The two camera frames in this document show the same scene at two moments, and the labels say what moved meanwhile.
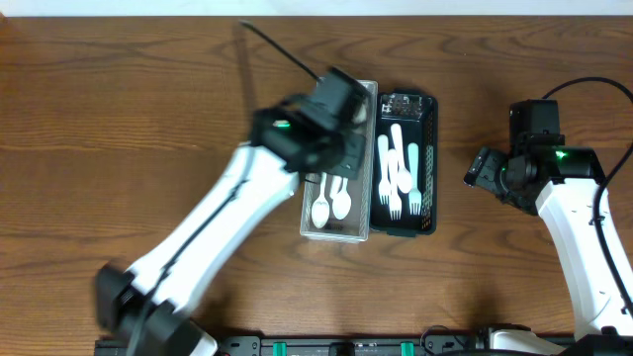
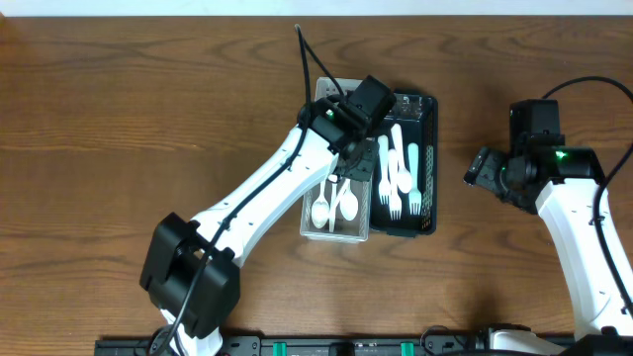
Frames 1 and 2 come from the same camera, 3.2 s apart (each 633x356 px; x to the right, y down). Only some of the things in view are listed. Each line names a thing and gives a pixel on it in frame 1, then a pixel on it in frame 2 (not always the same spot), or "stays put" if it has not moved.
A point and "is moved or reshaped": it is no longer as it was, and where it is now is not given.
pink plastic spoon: x=404 y=177 stays put
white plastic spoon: x=341 y=202 is moved or reshaped
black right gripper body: x=481 y=168 stays put
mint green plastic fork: x=414 y=199 stays put
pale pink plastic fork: x=396 y=205 stays put
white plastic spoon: x=361 y=117 is moved or reshaped
